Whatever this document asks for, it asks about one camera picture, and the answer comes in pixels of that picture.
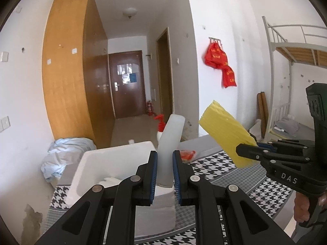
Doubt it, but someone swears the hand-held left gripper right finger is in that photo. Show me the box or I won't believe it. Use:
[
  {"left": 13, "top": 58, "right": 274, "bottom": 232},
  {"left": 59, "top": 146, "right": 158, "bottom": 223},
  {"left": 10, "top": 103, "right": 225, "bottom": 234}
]
[{"left": 172, "top": 150, "right": 295, "bottom": 245}]

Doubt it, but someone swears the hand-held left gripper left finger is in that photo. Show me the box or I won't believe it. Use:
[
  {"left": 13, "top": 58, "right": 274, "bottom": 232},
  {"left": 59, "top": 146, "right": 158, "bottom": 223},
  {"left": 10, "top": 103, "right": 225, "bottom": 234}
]
[{"left": 33, "top": 150, "right": 157, "bottom": 245}]

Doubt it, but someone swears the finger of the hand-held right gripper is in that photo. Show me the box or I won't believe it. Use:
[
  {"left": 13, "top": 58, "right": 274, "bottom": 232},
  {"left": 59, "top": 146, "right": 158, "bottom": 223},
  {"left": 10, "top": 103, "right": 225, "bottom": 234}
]
[
  {"left": 236, "top": 144, "right": 316, "bottom": 167},
  {"left": 257, "top": 139, "right": 316, "bottom": 150}
]

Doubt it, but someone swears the yellow foam net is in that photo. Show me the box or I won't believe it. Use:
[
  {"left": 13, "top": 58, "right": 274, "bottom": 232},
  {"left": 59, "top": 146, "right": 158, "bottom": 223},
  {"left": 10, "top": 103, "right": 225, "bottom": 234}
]
[{"left": 199, "top": 101, "right": 257, "bottom": 169}]

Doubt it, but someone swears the white foam sheet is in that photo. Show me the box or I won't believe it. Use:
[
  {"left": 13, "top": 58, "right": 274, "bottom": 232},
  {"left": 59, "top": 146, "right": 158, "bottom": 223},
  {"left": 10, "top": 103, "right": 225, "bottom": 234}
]
[{"left": 156, "top": 114, "right": 185, "bottom": 188}]

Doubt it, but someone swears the white foam box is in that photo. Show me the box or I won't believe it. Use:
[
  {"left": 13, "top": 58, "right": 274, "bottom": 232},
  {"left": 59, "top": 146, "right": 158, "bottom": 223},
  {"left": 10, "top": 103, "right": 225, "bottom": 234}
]
[{"left": 67, "top": 141, "right": 177, "bottom": 238}]

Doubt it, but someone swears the person's right hand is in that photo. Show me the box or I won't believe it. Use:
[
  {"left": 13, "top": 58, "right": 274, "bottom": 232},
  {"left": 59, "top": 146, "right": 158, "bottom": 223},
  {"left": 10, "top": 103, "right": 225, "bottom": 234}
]
[{"left": 294, "top": 193, "right": 311, "bottom": 222}]

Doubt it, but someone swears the white plastic bag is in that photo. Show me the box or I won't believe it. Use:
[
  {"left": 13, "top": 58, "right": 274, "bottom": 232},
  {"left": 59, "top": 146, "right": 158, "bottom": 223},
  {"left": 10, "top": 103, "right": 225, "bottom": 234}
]
[{"left": 252, "top": 119, "right": 263, "bottom": 141}]

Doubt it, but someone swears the houndstooth tablecloth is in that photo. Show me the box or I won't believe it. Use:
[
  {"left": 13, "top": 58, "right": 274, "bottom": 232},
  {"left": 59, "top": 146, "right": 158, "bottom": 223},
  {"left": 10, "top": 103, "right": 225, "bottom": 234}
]
[{"left": 42, "top": 149, "right": 294, "bottom": 245}]

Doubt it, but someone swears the red snack packet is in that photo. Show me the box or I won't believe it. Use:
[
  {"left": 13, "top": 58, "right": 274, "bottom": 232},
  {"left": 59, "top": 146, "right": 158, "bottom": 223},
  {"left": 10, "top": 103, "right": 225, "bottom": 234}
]
[{"left": 179, "top": 150, "right": 197, "bottom": 162}]

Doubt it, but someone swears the grey pillow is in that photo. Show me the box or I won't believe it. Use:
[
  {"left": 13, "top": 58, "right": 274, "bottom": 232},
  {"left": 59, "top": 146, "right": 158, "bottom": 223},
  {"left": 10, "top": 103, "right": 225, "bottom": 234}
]
[{"left": 274, "top": 119, "right": 300, "bottom": 137}]

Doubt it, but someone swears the brown wooden board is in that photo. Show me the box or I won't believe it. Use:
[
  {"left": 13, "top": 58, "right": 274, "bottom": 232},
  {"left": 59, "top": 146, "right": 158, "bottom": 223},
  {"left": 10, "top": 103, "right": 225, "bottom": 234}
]
[{"left": 257, "top": 92, "right": 269, "bottom": 138}]

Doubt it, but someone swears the grey mattress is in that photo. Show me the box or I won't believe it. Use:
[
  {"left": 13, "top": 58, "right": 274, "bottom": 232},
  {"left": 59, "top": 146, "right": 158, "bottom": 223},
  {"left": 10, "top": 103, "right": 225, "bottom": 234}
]
[{"left": 267, "top": 122, "right": 316, "bottom": 143}]

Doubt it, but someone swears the white red pump bottle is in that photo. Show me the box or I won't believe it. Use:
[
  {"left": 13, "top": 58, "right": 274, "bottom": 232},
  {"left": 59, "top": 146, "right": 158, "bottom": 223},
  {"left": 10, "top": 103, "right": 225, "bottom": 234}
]
[{"left": 154, "top": 114, "right": 168, "bottom": 143}]

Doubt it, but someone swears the red printed bag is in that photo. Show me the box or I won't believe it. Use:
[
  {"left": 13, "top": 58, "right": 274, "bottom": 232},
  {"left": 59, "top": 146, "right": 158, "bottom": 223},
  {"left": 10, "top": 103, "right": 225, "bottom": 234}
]
[
  {"left": 221, "top": 66, "right": 237, "bottom": 88},
  {"left": 204, "top": 41, "right": 228, "bottom": 69}
]

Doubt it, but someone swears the dark brown entrance door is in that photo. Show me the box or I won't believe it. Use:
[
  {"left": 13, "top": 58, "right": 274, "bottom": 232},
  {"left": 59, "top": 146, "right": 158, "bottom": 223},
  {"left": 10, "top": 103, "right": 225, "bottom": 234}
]
[{"left": 108, "top": 50, "right": 147, "bottom": 119}]

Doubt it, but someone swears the white metal bunk bed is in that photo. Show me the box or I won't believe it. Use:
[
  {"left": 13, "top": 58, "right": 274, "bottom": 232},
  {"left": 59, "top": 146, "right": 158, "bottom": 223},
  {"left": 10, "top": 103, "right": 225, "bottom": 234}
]
[{"left": 262, "top": 16, "right": 327, "bottom": 143}]

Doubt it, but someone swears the light blue crumpled sheet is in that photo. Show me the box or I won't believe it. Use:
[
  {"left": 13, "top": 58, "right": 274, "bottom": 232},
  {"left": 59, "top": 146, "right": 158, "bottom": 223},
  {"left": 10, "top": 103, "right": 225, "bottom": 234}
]
[{"left": 41, "top": 137, "right": 97, "bottom": 183}]

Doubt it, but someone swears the light wooden side door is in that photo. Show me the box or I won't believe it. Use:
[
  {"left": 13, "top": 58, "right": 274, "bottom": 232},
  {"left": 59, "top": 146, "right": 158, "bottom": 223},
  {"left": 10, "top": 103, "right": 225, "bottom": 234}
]
[{"left": 156, "top": 27, "right": 174, "bottom": 119}]

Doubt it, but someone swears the white door notice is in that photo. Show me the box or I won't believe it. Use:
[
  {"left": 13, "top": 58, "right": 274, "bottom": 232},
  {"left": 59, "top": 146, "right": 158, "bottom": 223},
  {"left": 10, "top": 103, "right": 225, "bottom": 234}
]
[{"left": 117, "top": 63, "right": 133, "bottom": 76}]

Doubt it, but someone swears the wooden wardrobe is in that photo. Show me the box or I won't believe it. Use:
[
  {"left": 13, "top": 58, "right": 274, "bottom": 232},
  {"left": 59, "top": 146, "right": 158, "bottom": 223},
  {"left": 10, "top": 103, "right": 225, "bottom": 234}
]
[{"left": 41, "top": 0, "right": 115, "bottom": 147}]

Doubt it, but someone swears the round ceiling lamp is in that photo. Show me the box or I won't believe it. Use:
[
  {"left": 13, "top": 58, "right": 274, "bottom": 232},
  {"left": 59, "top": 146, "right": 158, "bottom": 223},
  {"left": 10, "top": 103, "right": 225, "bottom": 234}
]
[{"left": 123, "top": 8, "right": 138, "bottom": 19}]

